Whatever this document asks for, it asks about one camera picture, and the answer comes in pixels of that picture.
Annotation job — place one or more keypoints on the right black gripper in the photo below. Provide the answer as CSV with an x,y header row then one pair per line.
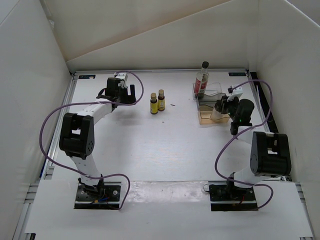
x,y
223,103

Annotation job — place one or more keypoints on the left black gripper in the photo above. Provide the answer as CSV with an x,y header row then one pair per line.
x,y
129,98

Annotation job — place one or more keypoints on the white powder jar black lid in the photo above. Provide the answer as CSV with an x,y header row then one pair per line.
x,y
216,116

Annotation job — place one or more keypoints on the small yellow label bottle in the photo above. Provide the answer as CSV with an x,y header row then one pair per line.
x,y
153,103
161,100

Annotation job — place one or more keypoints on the tall red label sauce bottle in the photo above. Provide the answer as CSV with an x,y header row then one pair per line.
x,y
201,81

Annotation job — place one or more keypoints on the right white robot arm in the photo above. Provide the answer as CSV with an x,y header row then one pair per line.
x,y
270,152

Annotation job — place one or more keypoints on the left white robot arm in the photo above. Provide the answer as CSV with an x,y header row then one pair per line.
x,y
77,136

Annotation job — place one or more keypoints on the tiered plastic condiment rack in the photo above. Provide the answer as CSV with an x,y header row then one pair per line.
x,y
205,105

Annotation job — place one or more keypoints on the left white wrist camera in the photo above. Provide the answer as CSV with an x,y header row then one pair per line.
x,y
123,76

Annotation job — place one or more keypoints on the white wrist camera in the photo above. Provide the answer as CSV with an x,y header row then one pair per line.
x,y
123,76
235,92

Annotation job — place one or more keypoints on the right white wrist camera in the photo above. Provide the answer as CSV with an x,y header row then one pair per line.
x,y
235,92

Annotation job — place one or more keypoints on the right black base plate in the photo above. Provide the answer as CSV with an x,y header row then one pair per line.
x,y
224,198

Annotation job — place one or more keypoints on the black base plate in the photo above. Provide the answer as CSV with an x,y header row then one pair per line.
x,y
224,198
109,199

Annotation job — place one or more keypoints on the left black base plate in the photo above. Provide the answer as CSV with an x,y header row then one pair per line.
x,y
109,199

